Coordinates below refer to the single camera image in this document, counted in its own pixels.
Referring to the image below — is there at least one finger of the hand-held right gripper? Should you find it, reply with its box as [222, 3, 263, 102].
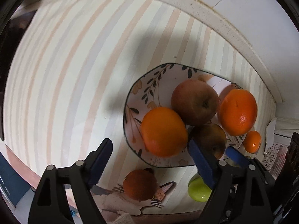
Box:
[225, 147, 276, 186]

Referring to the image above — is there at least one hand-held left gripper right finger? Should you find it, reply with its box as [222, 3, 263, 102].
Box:
[188, 139, 274, 224]

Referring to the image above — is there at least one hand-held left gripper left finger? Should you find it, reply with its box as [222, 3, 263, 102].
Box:
[27, 138, 114, 224]

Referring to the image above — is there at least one small tangerine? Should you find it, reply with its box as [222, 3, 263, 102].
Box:
[243, 130, 261, 153]

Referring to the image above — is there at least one green round fruit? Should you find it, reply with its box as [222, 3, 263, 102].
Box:
[188, 174, 212, 202]

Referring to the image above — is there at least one red-brown apple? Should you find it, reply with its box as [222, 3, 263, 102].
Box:
[190, 123, 227, 160]
[171, 79, 220, 127]

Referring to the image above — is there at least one medium orange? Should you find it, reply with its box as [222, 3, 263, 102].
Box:
[218, 89, 258, 137]

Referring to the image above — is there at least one dark red round fruit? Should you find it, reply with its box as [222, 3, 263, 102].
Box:
[123, 169, 158, 201]

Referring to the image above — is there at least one large orange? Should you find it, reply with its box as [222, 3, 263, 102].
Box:
[141, 107, 188, 158]

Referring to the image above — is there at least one floral ceramic plate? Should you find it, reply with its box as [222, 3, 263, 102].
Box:
[123, 63, 251, 168]

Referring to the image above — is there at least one white paper napkin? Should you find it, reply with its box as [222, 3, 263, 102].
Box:
[264, 118, 278, 155]

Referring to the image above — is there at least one blue cabinet front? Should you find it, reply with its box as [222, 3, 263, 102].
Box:
[0, 154, 31, 207]

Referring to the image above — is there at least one striped cat-print mat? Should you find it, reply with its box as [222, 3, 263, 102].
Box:
[3, 0, 277, 223]

